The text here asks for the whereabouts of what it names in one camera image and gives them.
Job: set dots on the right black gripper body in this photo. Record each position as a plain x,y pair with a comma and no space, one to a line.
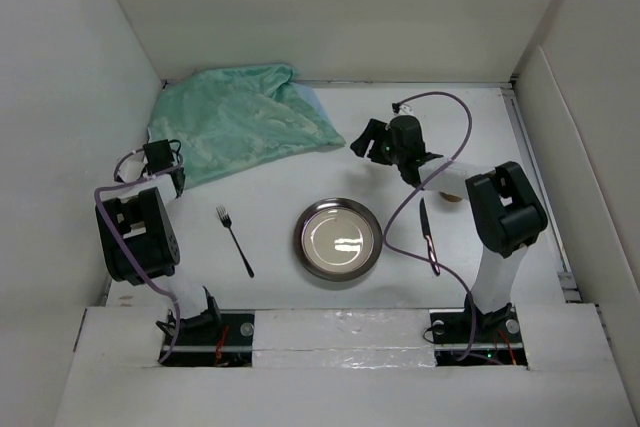
383,151

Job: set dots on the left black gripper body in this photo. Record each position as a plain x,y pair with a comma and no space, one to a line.
181,172

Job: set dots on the green satin placemat cloth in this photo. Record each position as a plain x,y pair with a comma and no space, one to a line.
232,119

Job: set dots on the black metal fork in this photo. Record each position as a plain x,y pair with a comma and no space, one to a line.
226,221

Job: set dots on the black knife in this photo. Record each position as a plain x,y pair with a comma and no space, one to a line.
428,237

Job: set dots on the round metal plate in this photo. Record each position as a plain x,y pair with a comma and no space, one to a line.
337,240

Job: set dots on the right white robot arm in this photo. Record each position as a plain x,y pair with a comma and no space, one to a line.
506,211

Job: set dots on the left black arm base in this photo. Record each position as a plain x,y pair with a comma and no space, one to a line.
201,343

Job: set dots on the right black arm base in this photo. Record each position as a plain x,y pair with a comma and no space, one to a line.
497,344

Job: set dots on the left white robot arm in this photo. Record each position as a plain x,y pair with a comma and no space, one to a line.
138,241

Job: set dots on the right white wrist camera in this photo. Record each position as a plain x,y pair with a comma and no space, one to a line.
401,109

